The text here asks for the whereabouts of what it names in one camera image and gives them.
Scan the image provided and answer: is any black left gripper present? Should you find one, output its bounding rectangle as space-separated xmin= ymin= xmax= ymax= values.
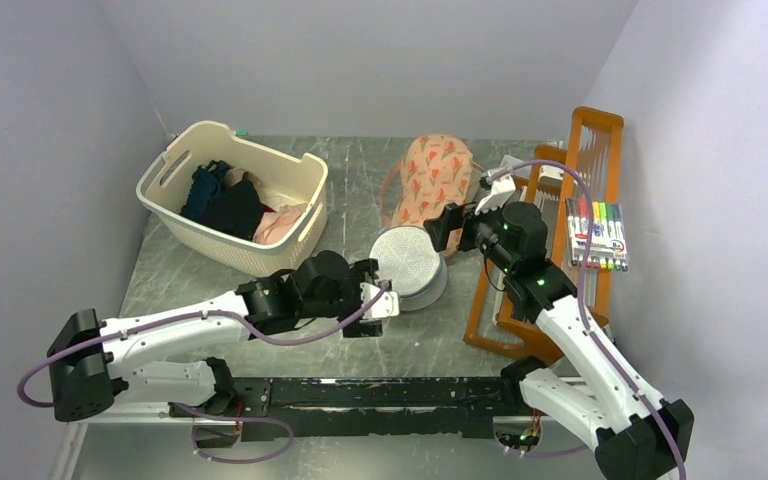
xmin=301 ymin=258 xmax=384 ymax=336

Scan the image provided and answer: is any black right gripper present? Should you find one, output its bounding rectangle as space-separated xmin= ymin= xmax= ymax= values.
xmin=424 ymin=193 xmax=516 ymax=274

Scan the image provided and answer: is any white mesh laundry bag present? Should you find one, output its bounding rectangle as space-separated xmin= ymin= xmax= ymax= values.
xmin=369 ymin=226 xmax=448 ymax=312

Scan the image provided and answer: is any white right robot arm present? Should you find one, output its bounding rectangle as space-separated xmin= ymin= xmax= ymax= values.
xmin=424 ymin=201 xmax=694 ymax=479

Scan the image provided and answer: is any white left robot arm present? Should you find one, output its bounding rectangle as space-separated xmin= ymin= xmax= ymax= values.
xmin=47 ymin=250 xmax=400 ymax=423

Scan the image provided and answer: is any pink floral mesh bag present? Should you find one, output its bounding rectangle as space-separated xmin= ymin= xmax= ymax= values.
xmin=379 ymin=133 xmax=485 ymax=228

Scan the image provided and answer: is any cream plastic laundry basket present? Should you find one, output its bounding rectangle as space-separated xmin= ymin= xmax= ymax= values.
xmin=136 ymin=121 xmax=329 ymax=276

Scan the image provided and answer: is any white paper tag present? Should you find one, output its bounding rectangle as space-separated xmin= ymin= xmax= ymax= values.
xmin=499 ymin=155 xmax=531 ymax=178

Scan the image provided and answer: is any pink garment in basket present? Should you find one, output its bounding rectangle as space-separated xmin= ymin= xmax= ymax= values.
xmin=253 ymin=204 xmax=307 ymax=245

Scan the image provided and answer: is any black garment in basket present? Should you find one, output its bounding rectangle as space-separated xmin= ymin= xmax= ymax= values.
xmin=198 ymin=178 xmax=265 ymax=241

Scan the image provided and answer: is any orange wooden rack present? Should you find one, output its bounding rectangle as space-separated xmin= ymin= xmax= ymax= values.
xmin=463 ymin=106 xmax=624 ymax=365

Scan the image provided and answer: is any pack of coloured markers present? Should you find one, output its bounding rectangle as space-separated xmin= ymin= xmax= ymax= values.
xmin=565 ymin=197 xmax=630 ymax=272

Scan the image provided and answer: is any teal garment in basket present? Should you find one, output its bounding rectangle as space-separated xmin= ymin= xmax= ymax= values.
xmin=180 ymin=160 xmax=231 ymax=220

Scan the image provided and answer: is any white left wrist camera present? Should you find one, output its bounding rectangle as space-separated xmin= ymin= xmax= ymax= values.
xmin=362 ymin=280 xmax=400 ymax=321

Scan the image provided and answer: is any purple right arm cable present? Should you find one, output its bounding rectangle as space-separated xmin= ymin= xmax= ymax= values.
xmin=486 ymin=159 xmax=687 ymax=480

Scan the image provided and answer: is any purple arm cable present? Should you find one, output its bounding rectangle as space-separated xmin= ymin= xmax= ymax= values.
xmin=486 ymin=159 xmax=687 ymax=480
xmin=16 ymin=281 xmax=392 ymax=409

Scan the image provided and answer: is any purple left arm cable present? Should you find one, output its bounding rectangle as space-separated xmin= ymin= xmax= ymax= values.
xmin=16 ymin=281 xmax=392 ymax=409

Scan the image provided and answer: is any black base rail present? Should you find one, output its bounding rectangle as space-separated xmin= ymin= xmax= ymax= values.
xmin=192 ymin=376 xmax=532 ymax=441

